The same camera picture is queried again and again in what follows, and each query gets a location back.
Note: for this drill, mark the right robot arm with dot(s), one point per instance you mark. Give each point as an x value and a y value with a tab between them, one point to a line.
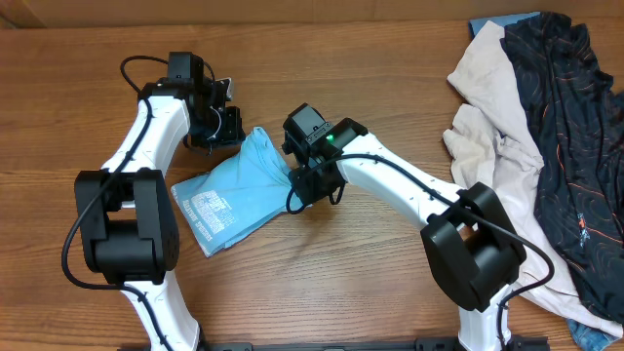
472	248

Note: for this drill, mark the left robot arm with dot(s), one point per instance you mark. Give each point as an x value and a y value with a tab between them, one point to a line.
125	237

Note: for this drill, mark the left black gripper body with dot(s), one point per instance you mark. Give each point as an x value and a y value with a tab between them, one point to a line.
216	128

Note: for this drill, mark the beige garment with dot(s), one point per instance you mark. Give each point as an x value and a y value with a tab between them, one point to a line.
489	142

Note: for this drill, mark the blue denim garment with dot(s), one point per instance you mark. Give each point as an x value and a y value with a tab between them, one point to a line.
589	339

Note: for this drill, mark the dark blue folded cloth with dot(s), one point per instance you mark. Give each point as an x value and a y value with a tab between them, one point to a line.
475	25

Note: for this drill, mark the dark patterned garment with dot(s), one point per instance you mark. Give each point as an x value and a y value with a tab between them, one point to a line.
576	121

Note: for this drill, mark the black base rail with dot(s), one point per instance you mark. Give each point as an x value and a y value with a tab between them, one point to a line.
517	343

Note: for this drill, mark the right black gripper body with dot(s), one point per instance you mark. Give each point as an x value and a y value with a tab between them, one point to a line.
314	186

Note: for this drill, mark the light blue printed t-shirt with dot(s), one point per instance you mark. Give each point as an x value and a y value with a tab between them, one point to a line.
227	204

